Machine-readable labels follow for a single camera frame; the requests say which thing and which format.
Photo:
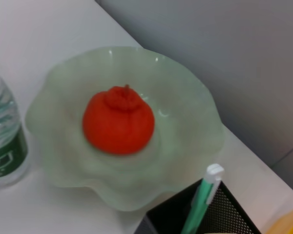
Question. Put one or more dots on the orange fruit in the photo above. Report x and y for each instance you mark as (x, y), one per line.
(117, 122)

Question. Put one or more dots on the mint green pen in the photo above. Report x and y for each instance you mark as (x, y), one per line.
(202, 200)

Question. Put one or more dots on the clear green-label water bottle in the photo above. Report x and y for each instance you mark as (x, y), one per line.
(5, 136)

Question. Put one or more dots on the pale green glass fruit plate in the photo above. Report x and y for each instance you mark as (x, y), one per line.
(173, 102)

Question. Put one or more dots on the black mesh pen holder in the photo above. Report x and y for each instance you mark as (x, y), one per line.
(229, 214)

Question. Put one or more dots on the yellow plastic storage bin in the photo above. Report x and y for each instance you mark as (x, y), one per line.
(288, 221)

